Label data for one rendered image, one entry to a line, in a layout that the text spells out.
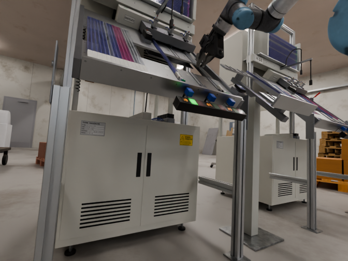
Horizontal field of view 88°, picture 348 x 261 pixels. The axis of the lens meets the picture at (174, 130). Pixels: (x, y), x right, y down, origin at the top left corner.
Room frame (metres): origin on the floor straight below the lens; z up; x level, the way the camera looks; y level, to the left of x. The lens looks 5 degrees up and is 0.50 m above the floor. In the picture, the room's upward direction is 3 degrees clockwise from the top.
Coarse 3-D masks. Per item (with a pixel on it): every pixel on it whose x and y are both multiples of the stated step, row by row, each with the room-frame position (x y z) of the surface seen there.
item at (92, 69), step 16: (96, 64) 0.51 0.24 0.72; (112, 64) 0.53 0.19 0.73; (96, 80) 0.55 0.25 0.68; (112, 80) 0.56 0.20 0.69; (128, 80) 0.58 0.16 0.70; (144, 80) 0.60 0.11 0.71; (160, 80) 0.61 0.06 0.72; (176, 80) 0.64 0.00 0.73; (192, 96) 0.71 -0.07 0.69; (224, 96) 0.77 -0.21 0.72
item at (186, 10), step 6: (156, 0) 1.08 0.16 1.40; (162, 0) 1.10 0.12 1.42; (174, 0) 1.15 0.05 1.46; (180, 0) 1.17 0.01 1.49; (186, 0) 1.19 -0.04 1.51; (168, 6) 1.13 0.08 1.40; (174, 6) 1.15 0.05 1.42; (180, 6) 1.17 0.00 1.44; (186, 6) 1.20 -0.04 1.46; (186, 12) 1.20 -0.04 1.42
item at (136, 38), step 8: (96, 16) 0.92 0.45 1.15; (104, 16) 0.98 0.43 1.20; (112, 24) 0.92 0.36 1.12; (120, 24) 0.99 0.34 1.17; (136, 32) 1.01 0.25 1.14; (136, 40) 0.88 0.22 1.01; (144, 48) 1.00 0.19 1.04; (152, 48) 0.90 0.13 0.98; (168, 48) 1.03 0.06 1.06; (176, 48) 1.12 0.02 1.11; (160, 56) 0.99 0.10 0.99; (168, 56) 1.06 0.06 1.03; (176, 56) 0.96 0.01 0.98; (184, 56) 1.04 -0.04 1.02; (192, 56) 1.13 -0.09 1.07; (184, 64) 1.08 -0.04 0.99; (200, 64) 1.06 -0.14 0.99
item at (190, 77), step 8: (152, 64) 0.72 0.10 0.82; (160, 64) 0.76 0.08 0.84; (152, 72) 0.66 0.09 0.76; (160, 72) 0.69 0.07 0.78; (168, 72) 0.73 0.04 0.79; (184, 72) 0.82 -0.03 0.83; (192, 72) 0.86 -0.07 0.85; (192, 80) 0.78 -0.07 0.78; (200, 80) 0.83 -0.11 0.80; (208, 80) 0.88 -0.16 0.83; (216, 80) 0.94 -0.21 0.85; (216, 88) 0.83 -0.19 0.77; (224, 88) 0.89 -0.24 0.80
